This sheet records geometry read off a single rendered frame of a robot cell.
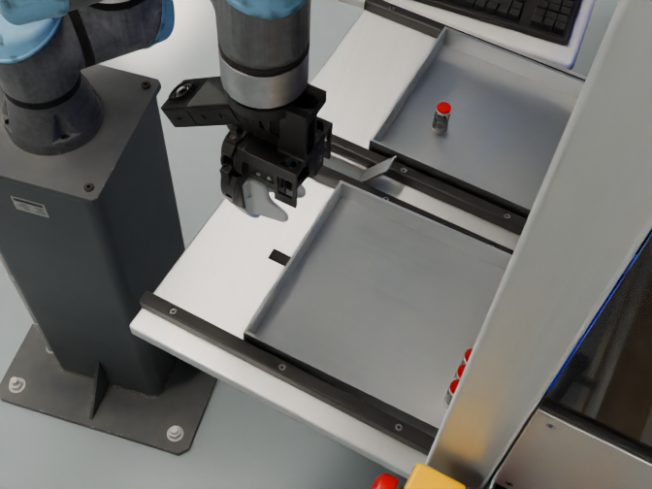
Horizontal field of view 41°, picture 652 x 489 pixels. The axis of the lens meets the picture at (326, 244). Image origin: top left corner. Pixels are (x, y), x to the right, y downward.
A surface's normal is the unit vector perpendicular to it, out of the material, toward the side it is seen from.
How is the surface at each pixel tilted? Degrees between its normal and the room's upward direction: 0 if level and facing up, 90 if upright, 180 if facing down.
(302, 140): 90
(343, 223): 0
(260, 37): 90
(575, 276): 90
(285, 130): 90
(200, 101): 33
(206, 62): 0
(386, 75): 0
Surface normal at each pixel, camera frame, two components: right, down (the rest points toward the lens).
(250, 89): -0.29, 0.80
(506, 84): 0.04, -0.54
